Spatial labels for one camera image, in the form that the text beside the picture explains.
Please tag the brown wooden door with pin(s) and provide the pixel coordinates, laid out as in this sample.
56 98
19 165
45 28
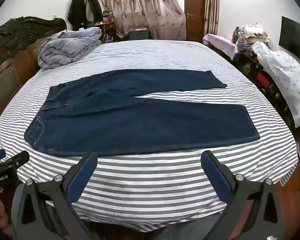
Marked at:
195 10

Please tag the dark grey storage box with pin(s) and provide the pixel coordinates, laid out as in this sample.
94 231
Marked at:
138 34

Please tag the white dotted cloth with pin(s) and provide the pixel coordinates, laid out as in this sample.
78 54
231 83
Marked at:
287 80

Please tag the folded grey duvet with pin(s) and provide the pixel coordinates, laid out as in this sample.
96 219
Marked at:
65 47

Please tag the black flat television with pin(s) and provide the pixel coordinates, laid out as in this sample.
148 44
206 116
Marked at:
293 40

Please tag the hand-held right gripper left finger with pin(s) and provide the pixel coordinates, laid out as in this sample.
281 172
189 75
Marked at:
82 173

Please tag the light purple cloth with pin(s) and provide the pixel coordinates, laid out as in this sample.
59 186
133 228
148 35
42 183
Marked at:
222 45

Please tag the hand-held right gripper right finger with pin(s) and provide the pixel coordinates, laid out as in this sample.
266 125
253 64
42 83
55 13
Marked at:
215 173

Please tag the carved wooden headboard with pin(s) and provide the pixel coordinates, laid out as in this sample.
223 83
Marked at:
10 62

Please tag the dark blue denim pants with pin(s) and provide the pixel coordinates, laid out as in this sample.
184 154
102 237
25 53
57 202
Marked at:
140 125

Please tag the dark hanging jacket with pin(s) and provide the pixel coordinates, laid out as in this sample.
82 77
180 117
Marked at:
95 8

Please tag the pink patterned curtain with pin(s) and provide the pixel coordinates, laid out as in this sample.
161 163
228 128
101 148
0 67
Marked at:
142 7

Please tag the dark wooden cabinet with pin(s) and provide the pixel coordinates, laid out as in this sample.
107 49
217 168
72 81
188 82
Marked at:
260 75

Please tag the black hanging coat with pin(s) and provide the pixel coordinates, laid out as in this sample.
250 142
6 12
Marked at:
77 11

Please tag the pile of folded bedding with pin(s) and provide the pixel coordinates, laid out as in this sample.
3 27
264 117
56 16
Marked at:
252 33

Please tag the wooden headboard frame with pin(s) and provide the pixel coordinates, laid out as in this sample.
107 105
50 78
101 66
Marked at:
212 7

